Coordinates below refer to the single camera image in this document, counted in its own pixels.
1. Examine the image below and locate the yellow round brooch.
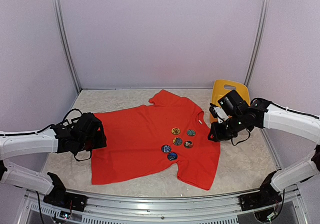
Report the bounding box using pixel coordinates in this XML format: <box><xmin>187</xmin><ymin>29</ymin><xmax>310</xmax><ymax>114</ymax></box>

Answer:
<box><xmin>171</xmin><ymin>127</ymin><xmax>181</xmax><ymax>135</ymax></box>

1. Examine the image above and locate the black left camera cable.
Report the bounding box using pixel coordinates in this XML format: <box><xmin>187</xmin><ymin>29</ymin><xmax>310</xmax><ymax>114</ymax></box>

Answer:
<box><xmin>61</xmin><ymin>108</ymin><xmax>85</xmax><ymax>127</ymax></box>

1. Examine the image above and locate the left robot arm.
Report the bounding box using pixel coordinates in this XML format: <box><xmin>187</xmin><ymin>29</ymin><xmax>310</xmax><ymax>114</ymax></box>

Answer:
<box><xmin>0</xmin><ymin>112</ymin><xmax>107</xmax><ymax>206</ymax></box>

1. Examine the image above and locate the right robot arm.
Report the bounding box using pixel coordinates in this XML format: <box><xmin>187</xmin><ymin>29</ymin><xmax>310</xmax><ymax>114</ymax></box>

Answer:
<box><xmin>208</xmin><ymin>90</ymin><xmax>320</xmax><ymax>206</ymax></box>

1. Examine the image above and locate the aluminium front rail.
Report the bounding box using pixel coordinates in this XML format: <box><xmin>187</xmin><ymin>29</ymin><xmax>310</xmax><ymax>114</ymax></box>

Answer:
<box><xmin>14</xmin><ymin>185</ymin><xmax>309</xmax><ymax>223</ymax></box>

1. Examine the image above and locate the right aluminium corner post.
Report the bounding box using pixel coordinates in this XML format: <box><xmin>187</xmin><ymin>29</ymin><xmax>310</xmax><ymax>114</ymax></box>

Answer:
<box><xmin>244</xmin><ymin>0</ymin><xmax>270</xmax><ymax>88</ymax></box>

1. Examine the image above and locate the blue starry round brooch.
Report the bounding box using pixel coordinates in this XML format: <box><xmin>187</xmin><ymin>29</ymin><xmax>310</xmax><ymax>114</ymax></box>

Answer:
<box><xmin>167</xmin><ymin>152</ymin><xmax>178</xmax><ymax>161</ymax></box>

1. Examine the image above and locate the portrait round brooch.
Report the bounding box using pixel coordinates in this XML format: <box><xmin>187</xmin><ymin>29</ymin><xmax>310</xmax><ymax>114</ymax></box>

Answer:
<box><xmin>184</xmin><ymin>140</ymin><xmax>194</xmax><ymax>148</ymax></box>

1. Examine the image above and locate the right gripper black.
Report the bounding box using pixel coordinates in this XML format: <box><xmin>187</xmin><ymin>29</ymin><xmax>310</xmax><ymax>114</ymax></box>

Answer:
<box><xmin>208</xmin><ymin>113</ymin><xmax>246</xmax><ymax>142</ymax></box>

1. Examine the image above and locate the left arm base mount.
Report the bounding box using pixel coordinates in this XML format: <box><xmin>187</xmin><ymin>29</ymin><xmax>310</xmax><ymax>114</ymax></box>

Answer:
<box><xmin>43</xmin><ymin>172</ymin><xmax>88</xmax><ymax>212</ymax></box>

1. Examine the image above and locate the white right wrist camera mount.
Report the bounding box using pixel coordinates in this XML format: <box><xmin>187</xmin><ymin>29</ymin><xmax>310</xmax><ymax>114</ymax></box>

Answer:
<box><xmin>209</xmin><ymin>105</ymin><xmax>229</xmax><ymax>123</ymax></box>

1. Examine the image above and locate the red t-shirt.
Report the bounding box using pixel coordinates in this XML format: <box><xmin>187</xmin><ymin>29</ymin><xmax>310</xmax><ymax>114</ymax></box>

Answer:
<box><xmin>91</xmin><ymin>90</ymin><xmax>221</xmax><ymax>190</ymax></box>

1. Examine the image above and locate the teal swirl round brooch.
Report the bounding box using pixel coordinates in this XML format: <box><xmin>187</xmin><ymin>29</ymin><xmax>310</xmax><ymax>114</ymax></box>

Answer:
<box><xmin>186</xmin><ymin>129</ymin><xmax>196</xmax><ymax>136</ymax></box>

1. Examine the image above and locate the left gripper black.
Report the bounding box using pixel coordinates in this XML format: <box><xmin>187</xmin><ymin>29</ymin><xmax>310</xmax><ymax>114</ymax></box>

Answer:
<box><xmin>77</xmin><ymin>129</ymin><xmax>107</xmax><ymax>152</ymax></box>

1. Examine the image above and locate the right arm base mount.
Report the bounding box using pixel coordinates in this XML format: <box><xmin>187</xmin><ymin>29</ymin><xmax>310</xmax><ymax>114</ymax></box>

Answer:
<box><xmin>239</xmin><ymin>171</ymin><xmax>283</xmax><ymax>211</ymax></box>

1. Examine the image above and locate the yellow plastic basket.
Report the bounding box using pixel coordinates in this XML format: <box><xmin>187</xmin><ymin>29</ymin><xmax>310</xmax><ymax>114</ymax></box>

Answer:
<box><xmin>211</xmin><ymin>79</ymin><xmax>250</xmax><ymax>107</ymax></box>

